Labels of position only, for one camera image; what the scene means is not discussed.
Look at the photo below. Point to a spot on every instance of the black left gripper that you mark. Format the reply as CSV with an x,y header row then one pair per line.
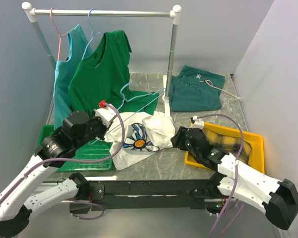
x,y
104,127

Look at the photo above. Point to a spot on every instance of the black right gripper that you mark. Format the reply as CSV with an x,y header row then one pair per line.
x,y
175,139

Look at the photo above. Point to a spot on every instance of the white t-shirt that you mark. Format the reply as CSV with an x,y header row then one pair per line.
x,y
145,135

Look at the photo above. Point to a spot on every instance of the green t-shirt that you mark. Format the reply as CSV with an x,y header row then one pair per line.
x,y
101,75

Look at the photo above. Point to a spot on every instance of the blue wire hanger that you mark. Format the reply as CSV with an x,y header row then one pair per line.
x,y
137,101

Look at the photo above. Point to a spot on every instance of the blue hanger holding green shirt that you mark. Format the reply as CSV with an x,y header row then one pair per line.
x,y
92,34

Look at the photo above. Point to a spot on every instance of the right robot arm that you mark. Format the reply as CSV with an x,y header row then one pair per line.
x,y
278,200

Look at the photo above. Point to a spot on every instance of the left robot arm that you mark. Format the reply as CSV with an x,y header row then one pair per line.
x,y
18,205

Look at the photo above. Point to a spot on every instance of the light blue t-shirt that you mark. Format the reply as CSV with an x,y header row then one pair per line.
x,y
65,71

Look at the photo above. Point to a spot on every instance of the green plastic tray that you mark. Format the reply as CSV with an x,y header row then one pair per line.
x,y
95,151

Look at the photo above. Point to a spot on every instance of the dark green shorts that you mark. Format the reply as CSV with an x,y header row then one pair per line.
x,y
195,90

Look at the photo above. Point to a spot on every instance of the yellow plaid cloth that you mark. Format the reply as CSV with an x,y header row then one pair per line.
x,y
229,143

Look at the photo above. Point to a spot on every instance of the yellow plastic tray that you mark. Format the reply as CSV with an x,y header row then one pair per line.
x,y
256,141

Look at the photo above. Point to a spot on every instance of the white metal clothes rack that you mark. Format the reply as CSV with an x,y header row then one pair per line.
x,y
174,14

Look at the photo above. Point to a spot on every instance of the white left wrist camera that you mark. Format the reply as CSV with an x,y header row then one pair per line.
x,y
106,113

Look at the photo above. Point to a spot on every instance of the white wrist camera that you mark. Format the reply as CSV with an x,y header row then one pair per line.
x,y
197,122
106,113

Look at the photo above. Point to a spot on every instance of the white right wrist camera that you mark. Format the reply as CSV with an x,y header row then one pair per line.
x,y
197,122

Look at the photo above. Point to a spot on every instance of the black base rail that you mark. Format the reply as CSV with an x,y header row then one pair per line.
x,y
137,194

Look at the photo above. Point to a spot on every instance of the pink wire hanger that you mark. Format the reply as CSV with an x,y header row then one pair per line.
x,y
60,35

